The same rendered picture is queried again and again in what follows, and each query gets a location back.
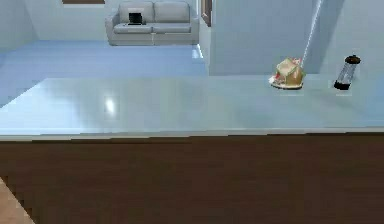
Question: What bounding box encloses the black and clear grinder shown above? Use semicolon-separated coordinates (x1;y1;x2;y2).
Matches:
333;54;362;91

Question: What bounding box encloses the brown framed wall picture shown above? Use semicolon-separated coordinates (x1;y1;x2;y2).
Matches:
200;0;213;28

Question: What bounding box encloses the grey sofa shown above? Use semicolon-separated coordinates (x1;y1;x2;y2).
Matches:
105;0;200;47

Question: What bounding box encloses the brown counter with pale top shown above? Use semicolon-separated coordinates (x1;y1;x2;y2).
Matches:
0;73;384;224

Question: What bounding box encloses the brown framed window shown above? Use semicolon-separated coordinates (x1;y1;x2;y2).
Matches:
61;0;106;5

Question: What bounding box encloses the black laptop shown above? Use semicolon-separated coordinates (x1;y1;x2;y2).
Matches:
127;12;145;26

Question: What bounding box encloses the gingerbread house on plate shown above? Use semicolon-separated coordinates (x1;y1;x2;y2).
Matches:
268;57;307;91

